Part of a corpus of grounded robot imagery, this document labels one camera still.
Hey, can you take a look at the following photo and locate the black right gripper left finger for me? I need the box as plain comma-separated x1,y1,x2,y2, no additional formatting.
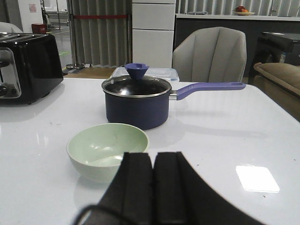
98,153,152,225

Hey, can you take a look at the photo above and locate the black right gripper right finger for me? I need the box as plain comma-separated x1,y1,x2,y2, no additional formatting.
154,152,259,225

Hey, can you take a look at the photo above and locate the light green bowl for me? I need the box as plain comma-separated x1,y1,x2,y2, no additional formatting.
67,123,149,183

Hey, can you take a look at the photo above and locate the dark blue saucepan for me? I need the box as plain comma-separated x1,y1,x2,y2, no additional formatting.
105,82,246,130

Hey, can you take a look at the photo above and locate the glass lid with blue knob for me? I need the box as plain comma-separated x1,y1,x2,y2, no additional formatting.
102,63,171,98

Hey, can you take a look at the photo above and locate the clear plastic container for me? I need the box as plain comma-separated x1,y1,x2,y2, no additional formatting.
110,67,180,82

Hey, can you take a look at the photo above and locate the beige upholstered chair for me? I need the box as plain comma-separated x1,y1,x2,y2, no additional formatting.
172,27,247,83

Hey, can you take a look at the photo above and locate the brown sofa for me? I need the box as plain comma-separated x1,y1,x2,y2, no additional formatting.
253,62,300,120

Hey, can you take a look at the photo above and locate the black chrome four-slot toaster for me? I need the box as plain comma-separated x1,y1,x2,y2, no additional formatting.
0,32,63,105

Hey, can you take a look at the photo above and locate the white cabinet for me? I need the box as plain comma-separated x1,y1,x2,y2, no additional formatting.
132,0,176,68

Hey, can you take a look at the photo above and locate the red barrier tape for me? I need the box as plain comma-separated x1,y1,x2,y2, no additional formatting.
73,15,128,19

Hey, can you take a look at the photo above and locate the dark kitchen counter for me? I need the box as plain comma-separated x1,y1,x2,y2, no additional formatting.
173,14,300,77

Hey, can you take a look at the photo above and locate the red box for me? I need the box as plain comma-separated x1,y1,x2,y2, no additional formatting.
31,23,47,34

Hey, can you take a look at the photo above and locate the fruit plate on counter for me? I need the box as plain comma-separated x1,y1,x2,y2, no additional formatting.
233,6,255,16

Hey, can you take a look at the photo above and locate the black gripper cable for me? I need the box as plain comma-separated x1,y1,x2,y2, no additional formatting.
71,204,122,225

